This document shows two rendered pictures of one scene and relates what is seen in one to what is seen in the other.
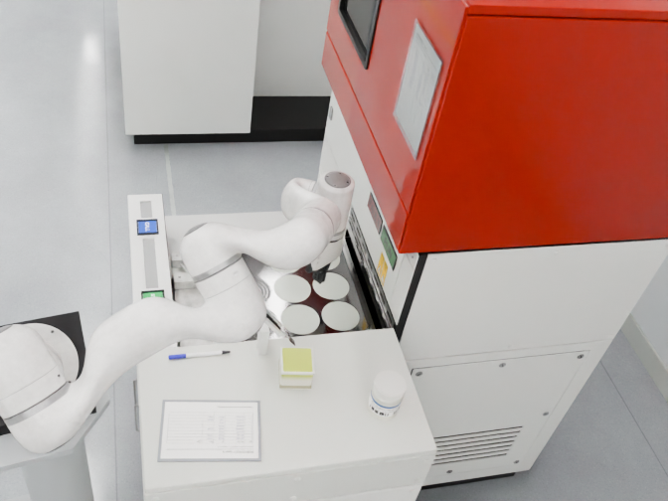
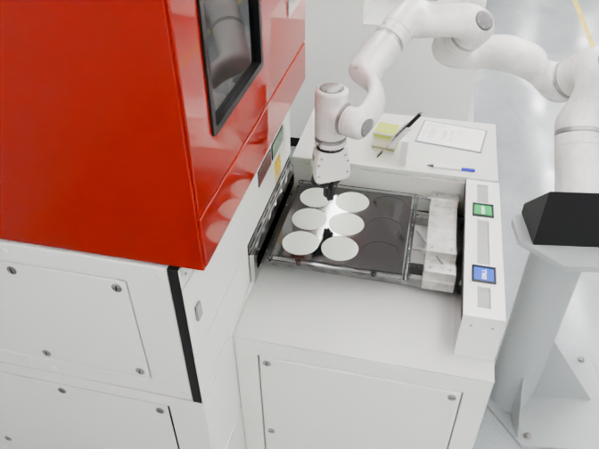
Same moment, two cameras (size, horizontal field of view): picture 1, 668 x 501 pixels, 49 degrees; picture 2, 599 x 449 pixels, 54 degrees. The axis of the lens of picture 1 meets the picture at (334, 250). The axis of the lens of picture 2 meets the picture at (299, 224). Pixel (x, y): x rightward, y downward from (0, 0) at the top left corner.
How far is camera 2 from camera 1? 2.63 m
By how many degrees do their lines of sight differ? 92
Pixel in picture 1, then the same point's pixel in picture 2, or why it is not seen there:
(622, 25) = not seen: outside the picture
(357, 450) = not seen: hidden behind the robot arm
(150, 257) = (482, 247)
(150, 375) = (488, 166)
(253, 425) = (422, 132)
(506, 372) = not seen: hidden behind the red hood
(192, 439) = (464, 134)
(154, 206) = (473, 298)
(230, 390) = (432, 150)
